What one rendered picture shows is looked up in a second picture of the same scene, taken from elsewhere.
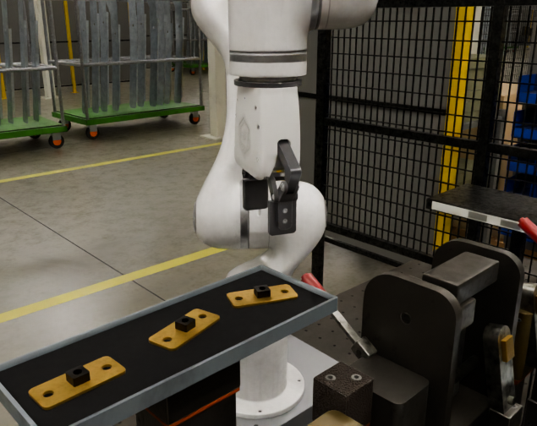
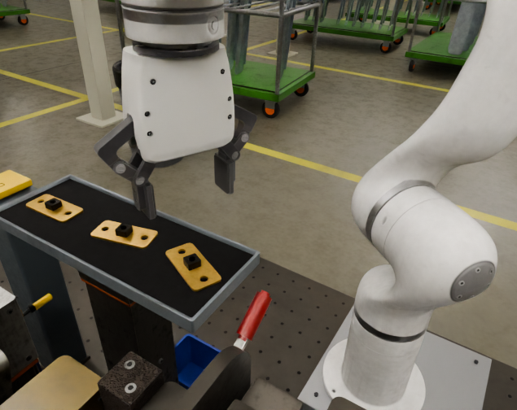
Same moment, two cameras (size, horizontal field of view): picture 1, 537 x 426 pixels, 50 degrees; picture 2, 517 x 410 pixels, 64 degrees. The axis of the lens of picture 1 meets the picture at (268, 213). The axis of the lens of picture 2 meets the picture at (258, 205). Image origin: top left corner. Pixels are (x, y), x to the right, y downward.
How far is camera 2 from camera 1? 0.73 m
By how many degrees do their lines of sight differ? 67
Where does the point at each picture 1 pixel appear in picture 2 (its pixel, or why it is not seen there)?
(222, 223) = (357, 208)
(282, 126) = (127, 98)
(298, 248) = (400, 290)
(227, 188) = (381, 178)
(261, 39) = not seen: outside the picture
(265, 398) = (350, 390)
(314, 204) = (438, 258)
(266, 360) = (357, 362)
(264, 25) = not seen: outside the picture
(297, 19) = not seen: outside the picture
